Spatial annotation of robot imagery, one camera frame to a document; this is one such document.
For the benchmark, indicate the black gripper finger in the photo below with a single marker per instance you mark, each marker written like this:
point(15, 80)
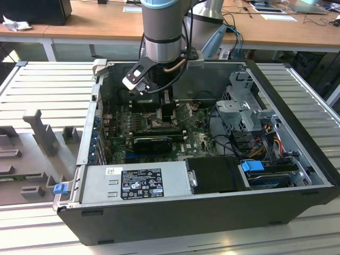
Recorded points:
point(167, 114)

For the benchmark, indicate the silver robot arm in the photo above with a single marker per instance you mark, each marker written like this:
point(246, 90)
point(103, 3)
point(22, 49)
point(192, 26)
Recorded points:
point(162, 26)

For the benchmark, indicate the CPU socket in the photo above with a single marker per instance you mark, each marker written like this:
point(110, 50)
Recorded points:
point(156, 125)

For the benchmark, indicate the black RAM slot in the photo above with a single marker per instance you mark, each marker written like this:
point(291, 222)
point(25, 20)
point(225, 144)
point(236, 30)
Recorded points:
point(146, 109)
point(146, 103)
point(159, 133)
point(151, 130)

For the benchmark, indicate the black graphics card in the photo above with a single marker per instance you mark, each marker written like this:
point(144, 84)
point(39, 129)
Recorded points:
point(151, 145)

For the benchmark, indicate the green motherboard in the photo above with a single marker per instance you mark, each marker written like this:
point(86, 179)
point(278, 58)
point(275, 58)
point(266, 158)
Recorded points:
point(191, 148)

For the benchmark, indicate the grey metal drive cage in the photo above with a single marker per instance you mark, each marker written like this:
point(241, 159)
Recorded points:
point(233, 111)

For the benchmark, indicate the white paper sheet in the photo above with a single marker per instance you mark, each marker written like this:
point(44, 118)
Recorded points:
point(131, 9)
point(279, 17)

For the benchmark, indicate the wooden desk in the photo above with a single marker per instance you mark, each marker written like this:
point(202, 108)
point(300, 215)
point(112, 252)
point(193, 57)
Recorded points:
point(106, 24)

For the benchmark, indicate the black plastic shroud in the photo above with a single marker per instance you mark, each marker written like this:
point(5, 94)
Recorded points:
point(215, 175)

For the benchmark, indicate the silver power supply box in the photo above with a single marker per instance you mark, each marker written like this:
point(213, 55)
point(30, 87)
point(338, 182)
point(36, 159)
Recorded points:
point(98, 183)

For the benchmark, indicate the hard disk in blue carrier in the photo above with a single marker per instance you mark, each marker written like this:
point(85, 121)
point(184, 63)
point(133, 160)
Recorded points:
point(252, 166)

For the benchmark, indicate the black and grey PC case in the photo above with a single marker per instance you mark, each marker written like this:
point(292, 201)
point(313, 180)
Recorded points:
point(159, 223)

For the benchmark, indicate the dark tablet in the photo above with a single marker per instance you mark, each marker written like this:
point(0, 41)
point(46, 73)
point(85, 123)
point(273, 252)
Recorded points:
point(268, 10)

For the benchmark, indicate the blue plastic latch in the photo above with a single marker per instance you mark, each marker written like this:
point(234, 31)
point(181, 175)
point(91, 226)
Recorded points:
point(60, 190)

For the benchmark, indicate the grey parts rack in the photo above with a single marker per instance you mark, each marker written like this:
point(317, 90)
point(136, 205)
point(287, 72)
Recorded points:
point(40, 148)

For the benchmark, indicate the black box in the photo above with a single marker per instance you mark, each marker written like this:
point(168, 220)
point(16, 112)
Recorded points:
point(34, 12)

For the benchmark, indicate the crumpled white paper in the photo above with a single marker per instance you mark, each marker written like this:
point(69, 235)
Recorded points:
point(16, 25)

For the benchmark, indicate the grey laptop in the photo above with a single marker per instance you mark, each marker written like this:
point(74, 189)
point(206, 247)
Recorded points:
point(305, 8)

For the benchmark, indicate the green RAM stick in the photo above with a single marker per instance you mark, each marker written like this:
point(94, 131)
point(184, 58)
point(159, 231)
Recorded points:
point(18, 179)

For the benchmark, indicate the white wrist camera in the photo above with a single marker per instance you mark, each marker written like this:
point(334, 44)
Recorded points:
point(134, 75)

